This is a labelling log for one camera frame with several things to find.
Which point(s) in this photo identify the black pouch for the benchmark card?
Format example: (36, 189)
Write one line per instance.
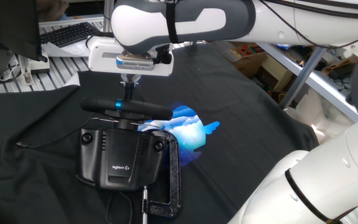
(350, 99)

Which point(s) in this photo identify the wooden tray of coloured blocks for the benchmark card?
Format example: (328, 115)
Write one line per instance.
(245, 51)

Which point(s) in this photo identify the black metal C-clamp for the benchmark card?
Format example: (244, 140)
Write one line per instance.
(174, 165)

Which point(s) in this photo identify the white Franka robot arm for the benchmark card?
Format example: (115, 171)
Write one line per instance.
(322, 186)

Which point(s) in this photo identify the aluminium rail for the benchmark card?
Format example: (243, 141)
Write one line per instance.
(73, 20)

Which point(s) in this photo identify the cream cardboard box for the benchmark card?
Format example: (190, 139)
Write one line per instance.
(275, 73)

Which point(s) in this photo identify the black racing steering wheel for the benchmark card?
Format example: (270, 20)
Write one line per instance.
(101, 104)

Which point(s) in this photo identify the black power adapter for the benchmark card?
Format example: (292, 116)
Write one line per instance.
(342, 71)

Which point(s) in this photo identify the blue plastic bag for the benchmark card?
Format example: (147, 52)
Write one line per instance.
(284, 46)

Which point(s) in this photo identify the black Logitech wheel base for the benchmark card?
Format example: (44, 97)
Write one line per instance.
(120, 155)

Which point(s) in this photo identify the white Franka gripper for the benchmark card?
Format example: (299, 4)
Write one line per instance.
(101, 60)

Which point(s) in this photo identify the white paper sheets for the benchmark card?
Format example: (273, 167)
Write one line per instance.
(70, 49)

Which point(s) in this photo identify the black cloth with blue print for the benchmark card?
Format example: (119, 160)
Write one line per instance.
(244, 124)

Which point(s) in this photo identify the grey metal shelf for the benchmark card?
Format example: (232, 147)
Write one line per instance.
(322, 84)

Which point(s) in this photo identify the small aluminium bracket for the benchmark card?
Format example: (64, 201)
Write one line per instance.
(26, 76)

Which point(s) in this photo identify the aluminium upright post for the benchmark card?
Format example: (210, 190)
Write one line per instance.
(108, 12)

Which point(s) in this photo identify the black computer keyboard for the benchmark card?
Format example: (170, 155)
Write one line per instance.
(70, 34)

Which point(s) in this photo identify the black monitor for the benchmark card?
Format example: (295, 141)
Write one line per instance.
(8, 25)

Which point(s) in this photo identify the brown cardboard box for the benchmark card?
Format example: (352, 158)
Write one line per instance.
(247, 65)

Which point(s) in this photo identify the silver depth camera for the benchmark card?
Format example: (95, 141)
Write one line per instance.
(135, 63)

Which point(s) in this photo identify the person in brown top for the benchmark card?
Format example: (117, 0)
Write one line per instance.
(51, 9)

